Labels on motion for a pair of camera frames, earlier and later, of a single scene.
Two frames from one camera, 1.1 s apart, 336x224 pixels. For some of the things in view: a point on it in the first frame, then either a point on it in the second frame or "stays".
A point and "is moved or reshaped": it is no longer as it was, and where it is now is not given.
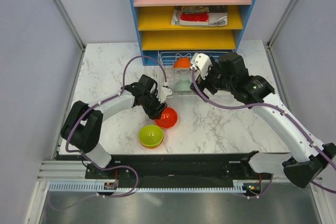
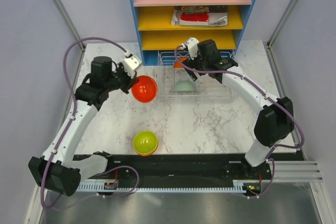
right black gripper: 214,67 to 192,63
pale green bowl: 182,84 stays
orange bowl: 182,62 stays
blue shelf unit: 192,11 stays
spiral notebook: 218,15 stays
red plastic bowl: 168,118 is moved or reshaped
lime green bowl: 151,135 to 145,142
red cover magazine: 190,16 stays
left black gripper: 154,114 to 130,82
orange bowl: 150,147 is moved or reshaped
